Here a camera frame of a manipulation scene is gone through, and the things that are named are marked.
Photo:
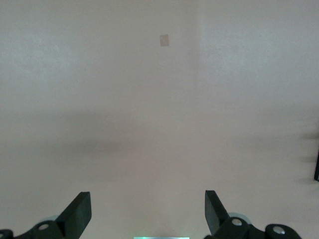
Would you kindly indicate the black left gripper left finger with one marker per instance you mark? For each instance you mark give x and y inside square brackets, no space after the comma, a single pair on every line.
[74,219]

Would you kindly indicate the small brown tape patch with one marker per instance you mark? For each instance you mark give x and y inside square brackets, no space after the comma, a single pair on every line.
[164,40]

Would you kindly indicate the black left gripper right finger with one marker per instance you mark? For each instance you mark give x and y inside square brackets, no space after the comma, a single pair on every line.
[224,229]

